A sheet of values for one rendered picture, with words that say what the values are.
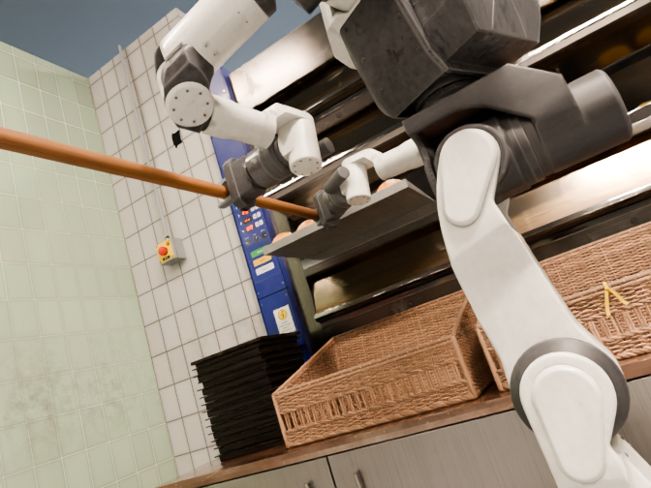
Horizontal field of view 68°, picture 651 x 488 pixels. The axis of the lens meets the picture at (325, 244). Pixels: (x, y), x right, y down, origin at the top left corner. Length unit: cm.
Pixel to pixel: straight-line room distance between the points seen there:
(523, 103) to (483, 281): 26
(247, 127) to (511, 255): 51
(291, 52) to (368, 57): 135
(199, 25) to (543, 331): 68
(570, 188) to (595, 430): 109
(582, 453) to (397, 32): 63
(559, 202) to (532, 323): 97
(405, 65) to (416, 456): 86
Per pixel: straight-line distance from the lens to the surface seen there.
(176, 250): 227
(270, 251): 167
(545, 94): 78
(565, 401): 71
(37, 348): 215
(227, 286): 214
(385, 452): 126
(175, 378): 236
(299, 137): 98
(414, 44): 79
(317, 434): 139
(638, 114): 175
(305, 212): 140
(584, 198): 168
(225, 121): 90
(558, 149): 78
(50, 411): 213
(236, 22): 83
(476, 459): 120
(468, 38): 77
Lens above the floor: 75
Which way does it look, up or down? 14 degrees up
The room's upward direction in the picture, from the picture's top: 18 degrees counter-clockwise
